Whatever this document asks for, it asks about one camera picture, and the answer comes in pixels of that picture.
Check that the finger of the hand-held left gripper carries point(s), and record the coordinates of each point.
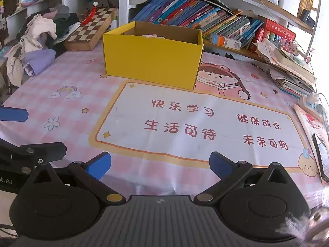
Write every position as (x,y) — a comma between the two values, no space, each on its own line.
(14,114)
(41,151)

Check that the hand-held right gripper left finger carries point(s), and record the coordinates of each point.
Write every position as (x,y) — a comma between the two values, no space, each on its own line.
(99,166)

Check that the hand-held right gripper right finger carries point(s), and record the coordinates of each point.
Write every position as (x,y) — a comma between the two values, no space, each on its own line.
(222,164)

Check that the yellow cardboard box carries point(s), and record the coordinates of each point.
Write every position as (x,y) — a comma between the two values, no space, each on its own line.
(151,61)

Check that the pink plush pig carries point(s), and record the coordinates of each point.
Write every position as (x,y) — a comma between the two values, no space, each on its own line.
(150,35)

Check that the pink checked desktop mat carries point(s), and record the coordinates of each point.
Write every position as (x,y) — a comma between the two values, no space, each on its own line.
(77,108)

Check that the purple garment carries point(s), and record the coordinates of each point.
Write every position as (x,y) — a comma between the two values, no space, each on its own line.
(38,61)

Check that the pile of clothes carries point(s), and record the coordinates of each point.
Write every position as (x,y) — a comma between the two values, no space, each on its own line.
(38,30)

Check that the pink printed booklet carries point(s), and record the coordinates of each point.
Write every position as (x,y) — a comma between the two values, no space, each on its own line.
(307,126)

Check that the black phone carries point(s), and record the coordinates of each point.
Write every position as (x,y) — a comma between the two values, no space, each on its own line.
(322,159)

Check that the white power strip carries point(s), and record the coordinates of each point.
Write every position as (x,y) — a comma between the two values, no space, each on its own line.
(312,104)

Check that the wooden chessboard box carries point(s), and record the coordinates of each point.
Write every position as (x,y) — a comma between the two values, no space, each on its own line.
(90,33)

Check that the stack of papers and books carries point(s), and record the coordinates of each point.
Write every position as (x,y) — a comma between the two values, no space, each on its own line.
(290,69)

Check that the small white orange box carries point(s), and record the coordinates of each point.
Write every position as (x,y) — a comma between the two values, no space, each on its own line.
(226,42)

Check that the red tassel ornament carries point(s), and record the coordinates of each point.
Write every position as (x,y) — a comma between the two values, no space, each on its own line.
(88,15)

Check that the thick red dictionary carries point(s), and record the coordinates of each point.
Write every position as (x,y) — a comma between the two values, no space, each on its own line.
(279,30)

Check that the row of colourful books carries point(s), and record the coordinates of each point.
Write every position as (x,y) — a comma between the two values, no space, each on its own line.
(195,15)

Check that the white desk shelf unit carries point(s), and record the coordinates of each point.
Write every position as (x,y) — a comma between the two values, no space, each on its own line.
(123,0)

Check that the white pen storage box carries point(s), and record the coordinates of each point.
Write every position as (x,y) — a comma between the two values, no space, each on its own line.
(289,2)

